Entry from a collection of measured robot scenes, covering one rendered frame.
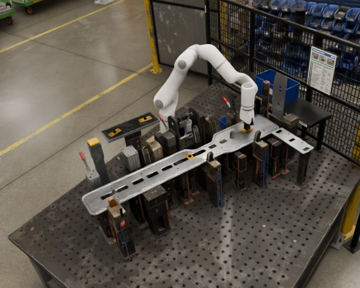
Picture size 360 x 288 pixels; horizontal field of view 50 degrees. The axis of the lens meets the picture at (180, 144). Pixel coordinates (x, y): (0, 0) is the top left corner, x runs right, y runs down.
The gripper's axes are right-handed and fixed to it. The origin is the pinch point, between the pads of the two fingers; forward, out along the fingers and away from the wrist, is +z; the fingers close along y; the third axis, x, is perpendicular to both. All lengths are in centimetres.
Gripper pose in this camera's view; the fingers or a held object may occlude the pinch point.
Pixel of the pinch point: (247, 126)
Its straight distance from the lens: 264.1
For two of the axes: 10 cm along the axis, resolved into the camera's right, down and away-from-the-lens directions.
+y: 5.3, 4.8, -7.0
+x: 8.5, -3.8, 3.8
